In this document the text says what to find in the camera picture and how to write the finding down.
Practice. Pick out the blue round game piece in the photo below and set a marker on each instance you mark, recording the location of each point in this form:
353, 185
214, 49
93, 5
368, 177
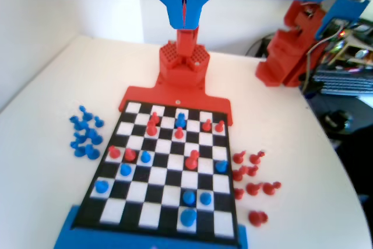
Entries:
188, 217

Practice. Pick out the black and white chessboard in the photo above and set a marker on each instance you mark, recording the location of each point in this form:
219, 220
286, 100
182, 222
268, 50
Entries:
166, 173

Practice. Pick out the wooden desk organizer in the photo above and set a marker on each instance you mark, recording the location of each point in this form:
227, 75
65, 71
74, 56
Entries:
358, 56

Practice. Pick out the blue pawn chess piece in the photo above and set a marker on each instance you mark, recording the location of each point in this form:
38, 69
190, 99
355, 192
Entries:
98, 121
189, 198
204, 199
126, 170
102, 187
221, 166
145, 157

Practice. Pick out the blue controller board holder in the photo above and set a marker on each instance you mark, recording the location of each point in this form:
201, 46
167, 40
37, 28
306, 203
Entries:
341, 10

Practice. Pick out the black computer keyboard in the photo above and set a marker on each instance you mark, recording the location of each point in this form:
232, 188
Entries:
344, 82

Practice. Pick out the black computer mouse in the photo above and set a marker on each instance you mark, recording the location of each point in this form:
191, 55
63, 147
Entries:
338, 119

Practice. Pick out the red queen chess piece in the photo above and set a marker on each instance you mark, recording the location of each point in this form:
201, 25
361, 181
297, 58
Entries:
190, 162

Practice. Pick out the red robot arm with controller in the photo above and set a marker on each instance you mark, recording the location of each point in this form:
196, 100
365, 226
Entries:
279, 62

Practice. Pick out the blue board base plate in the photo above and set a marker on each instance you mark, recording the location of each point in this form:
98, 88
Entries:
70, 237

